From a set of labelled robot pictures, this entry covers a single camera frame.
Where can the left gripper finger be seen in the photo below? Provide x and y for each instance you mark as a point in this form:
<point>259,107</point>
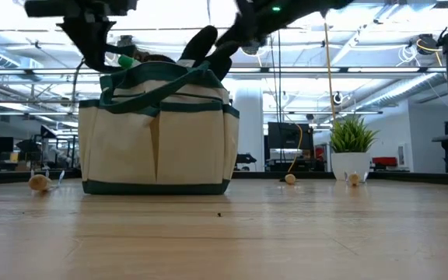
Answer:
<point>92,43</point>

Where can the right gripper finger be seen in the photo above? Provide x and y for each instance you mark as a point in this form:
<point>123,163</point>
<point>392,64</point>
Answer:
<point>235,39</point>

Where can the cream and green gardening bag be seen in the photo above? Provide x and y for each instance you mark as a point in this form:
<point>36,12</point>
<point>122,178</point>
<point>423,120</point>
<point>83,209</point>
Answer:
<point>185,148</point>

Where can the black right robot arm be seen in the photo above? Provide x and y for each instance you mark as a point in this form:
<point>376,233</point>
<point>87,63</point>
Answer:
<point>333,5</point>

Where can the small black hanging hook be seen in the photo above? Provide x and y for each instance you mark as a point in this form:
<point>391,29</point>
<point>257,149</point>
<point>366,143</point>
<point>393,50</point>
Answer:
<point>337,99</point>

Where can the black equipment cart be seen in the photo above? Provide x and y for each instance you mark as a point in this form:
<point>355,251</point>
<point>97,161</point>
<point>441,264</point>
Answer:
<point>290,136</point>

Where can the green plant in white pot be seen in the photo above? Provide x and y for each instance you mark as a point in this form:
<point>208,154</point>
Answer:
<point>350,163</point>

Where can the red cushioned seat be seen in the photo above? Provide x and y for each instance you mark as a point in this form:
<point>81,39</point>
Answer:
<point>384,161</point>

